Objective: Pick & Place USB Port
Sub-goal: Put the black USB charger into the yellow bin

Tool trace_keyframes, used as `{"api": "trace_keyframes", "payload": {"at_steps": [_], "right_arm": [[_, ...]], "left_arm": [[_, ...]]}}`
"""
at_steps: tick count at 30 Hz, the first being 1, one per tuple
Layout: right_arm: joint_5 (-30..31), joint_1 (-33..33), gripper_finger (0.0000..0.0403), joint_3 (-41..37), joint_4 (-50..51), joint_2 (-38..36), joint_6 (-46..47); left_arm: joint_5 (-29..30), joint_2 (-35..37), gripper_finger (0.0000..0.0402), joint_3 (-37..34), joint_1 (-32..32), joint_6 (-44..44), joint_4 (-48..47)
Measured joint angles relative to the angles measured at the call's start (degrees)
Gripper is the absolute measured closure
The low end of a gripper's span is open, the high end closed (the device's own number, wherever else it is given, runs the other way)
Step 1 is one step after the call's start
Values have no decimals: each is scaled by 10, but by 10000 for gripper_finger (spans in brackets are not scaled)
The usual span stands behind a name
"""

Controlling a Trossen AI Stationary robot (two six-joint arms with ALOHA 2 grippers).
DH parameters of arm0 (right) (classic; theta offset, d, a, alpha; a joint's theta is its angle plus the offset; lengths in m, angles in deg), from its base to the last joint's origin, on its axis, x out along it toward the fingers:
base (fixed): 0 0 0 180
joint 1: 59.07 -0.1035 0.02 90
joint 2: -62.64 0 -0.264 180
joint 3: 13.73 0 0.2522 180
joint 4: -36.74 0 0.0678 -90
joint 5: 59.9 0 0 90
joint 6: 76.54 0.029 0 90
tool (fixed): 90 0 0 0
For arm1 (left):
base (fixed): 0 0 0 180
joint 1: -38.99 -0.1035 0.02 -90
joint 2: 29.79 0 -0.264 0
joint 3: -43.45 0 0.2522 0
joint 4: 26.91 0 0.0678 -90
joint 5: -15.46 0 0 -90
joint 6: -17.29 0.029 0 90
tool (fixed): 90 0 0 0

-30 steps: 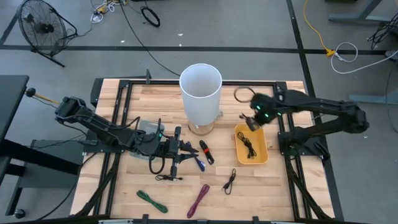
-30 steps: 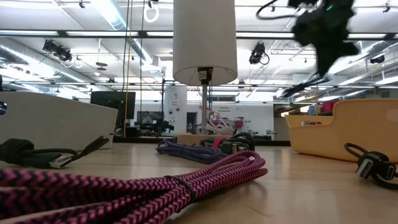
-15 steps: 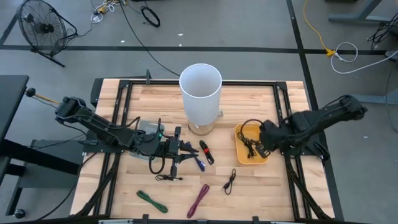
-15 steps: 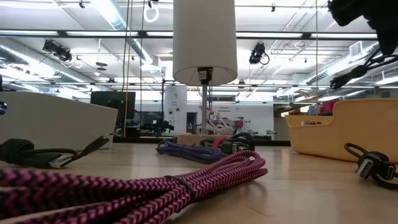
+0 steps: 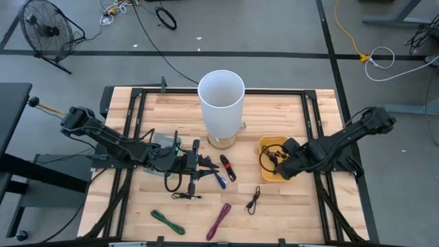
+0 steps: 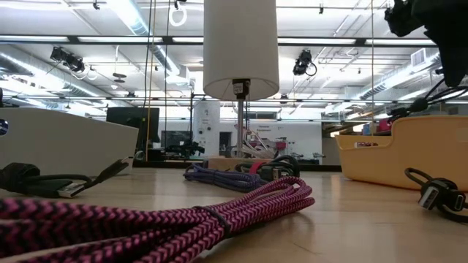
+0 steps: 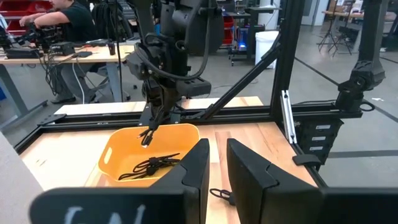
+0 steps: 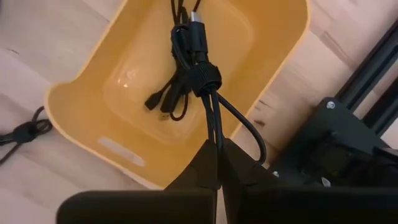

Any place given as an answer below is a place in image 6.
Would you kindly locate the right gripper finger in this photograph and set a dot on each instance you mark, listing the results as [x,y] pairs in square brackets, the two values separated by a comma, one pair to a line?
[457,67]

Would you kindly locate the yellow plastic bin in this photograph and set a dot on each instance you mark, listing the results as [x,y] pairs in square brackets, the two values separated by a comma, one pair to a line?
[413,153]

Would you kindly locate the white shade table lamp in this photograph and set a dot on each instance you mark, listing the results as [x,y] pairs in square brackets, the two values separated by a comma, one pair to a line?
[237,55]

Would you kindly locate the white pillar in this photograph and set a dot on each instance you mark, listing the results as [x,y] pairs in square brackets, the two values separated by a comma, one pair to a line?
[206,128]

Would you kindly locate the black monitor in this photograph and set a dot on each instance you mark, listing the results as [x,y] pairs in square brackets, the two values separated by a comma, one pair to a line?
[131,124]

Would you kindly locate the black overhead beam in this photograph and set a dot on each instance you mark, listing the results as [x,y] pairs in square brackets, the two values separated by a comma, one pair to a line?
[109,39]

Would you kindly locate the grey plastic bin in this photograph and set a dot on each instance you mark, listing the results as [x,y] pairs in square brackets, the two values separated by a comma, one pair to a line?
[66,142]

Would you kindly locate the black ceiling camera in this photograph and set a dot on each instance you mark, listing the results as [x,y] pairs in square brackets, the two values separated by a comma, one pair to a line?
[69,60]
[302,62]

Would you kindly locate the black aluminium table frame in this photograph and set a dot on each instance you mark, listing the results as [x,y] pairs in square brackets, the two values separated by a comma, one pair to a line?
[321,168]

